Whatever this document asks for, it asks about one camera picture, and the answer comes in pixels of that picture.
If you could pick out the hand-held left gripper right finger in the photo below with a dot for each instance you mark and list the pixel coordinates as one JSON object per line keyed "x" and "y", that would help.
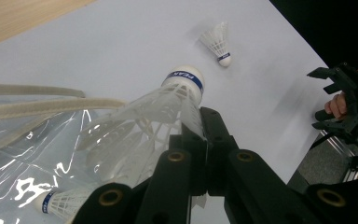
{"x": 219, "y": 149}

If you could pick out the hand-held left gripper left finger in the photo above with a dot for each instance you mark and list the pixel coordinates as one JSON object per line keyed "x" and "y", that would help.
{"x": 197, "y": 165}

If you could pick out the white shuttlecock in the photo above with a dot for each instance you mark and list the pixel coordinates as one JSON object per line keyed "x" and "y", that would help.
{"x": 167, "y": 99}
{"x": 217, "y": 43}
{"x": 62, "y": 203}

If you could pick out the clear tote bag beige trim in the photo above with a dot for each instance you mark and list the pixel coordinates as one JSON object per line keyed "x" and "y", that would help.
{"x": 18, "y": 149}

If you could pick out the black curtain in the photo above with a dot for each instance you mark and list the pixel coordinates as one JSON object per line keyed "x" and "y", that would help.
{"x": 338, "y": 25}

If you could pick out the white table cover sheet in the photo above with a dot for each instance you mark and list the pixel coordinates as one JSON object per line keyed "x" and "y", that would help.
{"x": 121, "y": 40}

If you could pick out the aluminium floor rail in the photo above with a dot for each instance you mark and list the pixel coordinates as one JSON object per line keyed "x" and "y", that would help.
{"x": 338, "y": 146}

